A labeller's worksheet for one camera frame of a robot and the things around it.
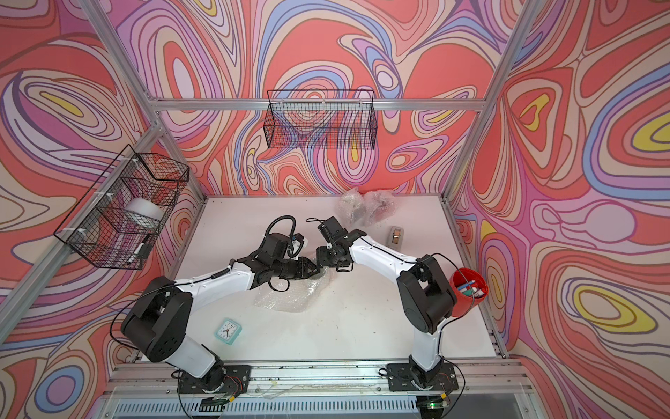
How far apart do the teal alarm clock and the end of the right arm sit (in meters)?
0.35

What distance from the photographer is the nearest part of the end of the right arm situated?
2.15 ft

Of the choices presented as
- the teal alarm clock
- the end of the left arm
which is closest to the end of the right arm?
the end of the left arm

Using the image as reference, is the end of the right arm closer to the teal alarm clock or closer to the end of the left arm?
the end of the left arm

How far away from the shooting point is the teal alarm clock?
0.81 m
